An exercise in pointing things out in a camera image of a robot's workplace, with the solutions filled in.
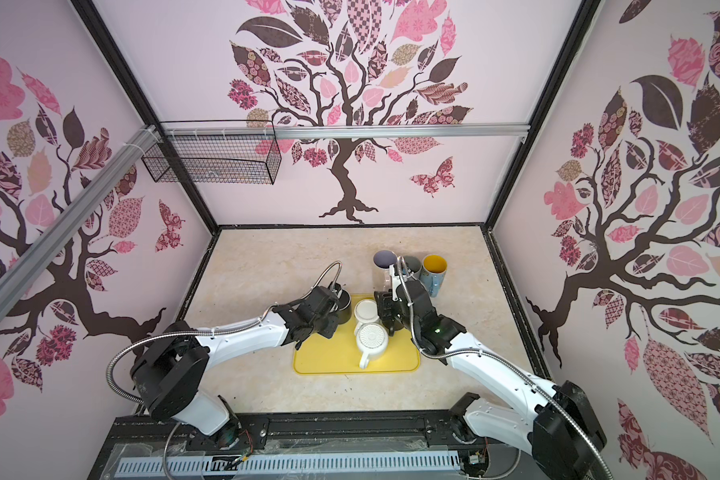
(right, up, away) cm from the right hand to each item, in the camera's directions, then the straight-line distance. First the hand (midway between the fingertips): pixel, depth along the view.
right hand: (381, 289), depth 80 cm
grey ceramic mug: (+12, +6, +20) cm, 24 cm away
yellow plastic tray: (-12, -20, +7) cm, 24 cm away
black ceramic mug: (-11, -6, +7) cm, 14 cm away
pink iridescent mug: (+1, +8, +18) cm, 20 cm away
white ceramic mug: (-3, -15, +1) cm, 15 cm away
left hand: (-15, -11, +9) cm, 21 cm away
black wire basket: (-53, +43, +15) cm, 69 cm away
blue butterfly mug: (+17, +4, +13) cm, 22 cm away
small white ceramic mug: (-5, -8, +8) cm, 12 cm away
